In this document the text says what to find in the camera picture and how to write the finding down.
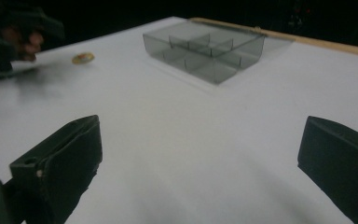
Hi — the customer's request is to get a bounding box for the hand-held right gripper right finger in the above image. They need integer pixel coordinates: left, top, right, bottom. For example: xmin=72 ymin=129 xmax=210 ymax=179
xmin=296 ymin=115 xmax=358 ymax=224

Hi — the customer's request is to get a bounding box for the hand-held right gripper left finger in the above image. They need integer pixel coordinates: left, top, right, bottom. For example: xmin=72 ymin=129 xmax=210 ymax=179
xmin=8 ymin=114 xmax=103 ymax=224

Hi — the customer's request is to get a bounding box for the small round yellow badge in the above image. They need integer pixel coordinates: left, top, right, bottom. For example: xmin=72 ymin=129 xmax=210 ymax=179
xmin=71 ymin=51 xmax=96 ymax=65

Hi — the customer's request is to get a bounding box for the clear grey compartment box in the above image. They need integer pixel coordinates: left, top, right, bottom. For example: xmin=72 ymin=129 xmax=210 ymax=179
xmin=142 ymin=20 xmax=266 ymax=85

